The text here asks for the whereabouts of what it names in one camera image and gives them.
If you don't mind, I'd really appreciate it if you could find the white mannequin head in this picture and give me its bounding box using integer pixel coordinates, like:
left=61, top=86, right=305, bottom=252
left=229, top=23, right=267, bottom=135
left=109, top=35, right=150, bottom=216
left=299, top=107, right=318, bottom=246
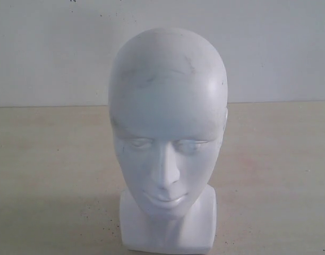
left=108, top=28, right=228, bottom=254

